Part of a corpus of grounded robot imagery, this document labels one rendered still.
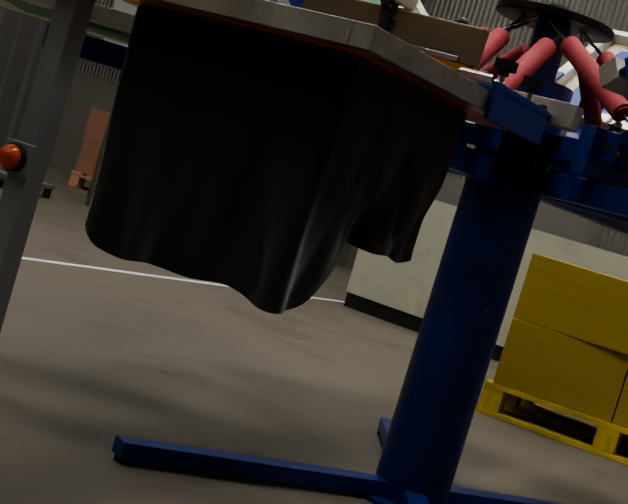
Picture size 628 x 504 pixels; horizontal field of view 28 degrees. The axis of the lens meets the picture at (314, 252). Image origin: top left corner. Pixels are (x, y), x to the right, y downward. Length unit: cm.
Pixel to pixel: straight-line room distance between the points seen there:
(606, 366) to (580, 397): 17
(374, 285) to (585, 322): 295
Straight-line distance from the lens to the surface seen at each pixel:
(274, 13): 196
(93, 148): 1195
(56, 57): 193
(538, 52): 308
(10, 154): 191
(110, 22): 302
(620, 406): 527
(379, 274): 799
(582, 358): 527
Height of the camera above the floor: 75
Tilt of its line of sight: 3 degrees down
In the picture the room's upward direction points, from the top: 17 degrees clockwise
